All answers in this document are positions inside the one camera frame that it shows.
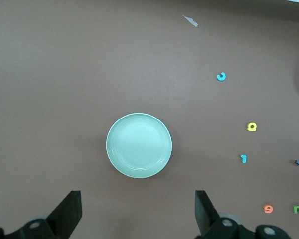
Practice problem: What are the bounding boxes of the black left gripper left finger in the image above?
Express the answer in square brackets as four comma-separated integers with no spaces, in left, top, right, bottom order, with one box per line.
[0,190,83,239]

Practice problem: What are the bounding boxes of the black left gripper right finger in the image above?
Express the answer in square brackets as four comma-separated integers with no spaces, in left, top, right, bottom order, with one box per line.
[194,190,290,239]

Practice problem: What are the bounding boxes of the pale green plate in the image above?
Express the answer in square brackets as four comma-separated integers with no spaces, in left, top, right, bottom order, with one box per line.
[106,113,173,179]

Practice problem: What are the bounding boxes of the brown table cover sheet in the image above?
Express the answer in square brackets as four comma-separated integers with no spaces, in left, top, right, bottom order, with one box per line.
[0,0,299,239]

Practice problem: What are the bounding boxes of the white paper scrap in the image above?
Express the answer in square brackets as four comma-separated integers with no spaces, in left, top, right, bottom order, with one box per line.
[182,14,199,27]

